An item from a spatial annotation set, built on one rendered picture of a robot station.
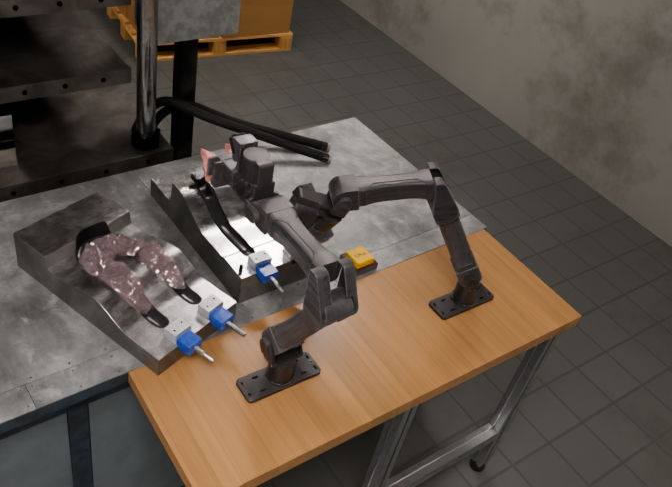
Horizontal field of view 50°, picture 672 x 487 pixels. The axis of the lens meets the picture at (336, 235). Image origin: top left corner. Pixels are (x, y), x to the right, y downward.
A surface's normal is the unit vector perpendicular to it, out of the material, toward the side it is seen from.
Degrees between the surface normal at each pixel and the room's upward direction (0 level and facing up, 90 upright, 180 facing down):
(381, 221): 0
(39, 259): 90
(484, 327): 0
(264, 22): 90
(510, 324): 0
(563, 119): 90
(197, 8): 90
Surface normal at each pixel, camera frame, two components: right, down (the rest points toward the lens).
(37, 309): 0.18, -0.76
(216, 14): 0.59, 0.59
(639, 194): -0.81, 0.25
